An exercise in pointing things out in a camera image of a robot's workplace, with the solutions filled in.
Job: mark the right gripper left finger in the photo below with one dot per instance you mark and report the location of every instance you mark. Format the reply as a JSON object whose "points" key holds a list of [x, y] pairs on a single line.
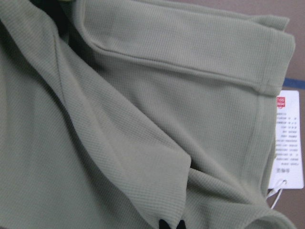
{"points": [[163, 224]]}

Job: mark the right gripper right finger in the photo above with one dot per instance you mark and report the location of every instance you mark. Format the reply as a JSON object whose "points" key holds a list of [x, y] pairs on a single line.
{"points": [[181, 225]]}

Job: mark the green long-sleeve shirt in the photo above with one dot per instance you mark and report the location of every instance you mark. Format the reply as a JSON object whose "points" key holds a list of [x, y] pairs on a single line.
{"points": [[115, 114]]}

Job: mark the white shirt price tag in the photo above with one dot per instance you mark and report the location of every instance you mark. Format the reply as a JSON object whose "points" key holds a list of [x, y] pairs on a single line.
{"points": [[287, 170]]}

